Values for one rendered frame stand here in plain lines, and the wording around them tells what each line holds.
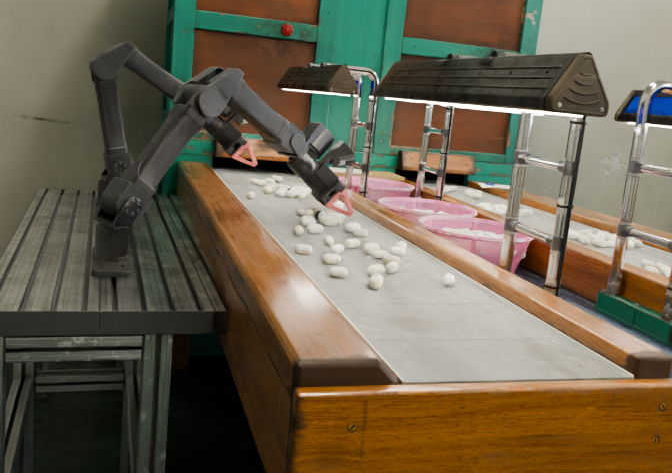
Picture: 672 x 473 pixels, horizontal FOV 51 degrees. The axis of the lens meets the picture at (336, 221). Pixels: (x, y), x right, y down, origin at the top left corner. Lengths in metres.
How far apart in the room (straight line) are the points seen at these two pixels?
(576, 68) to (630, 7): 3.33
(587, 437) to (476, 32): 2.08
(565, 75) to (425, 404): 0.41
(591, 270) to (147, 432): 0.91
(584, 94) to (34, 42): 2.64
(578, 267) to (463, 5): 1.44
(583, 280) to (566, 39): 2.52
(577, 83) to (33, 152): 2.66
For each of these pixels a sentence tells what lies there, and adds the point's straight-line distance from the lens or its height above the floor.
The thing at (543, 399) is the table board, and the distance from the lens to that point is 0.84.
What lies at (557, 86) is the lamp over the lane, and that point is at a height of 1.07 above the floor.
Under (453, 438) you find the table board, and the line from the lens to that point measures 0.81.
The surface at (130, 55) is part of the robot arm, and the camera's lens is 1.98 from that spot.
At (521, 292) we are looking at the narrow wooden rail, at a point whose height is 0.76.
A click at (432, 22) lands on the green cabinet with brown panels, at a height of 1.33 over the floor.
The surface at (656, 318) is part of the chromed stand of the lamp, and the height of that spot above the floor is 0.71.
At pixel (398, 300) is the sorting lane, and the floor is 0.74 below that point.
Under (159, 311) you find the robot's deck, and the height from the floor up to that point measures 0.67.
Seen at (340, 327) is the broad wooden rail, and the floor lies 0.76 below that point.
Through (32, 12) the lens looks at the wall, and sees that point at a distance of 3.24.
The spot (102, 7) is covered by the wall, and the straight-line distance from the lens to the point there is 3.23.
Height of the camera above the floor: 1.03
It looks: 10 degrees down
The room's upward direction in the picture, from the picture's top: 6 degrees clockwise
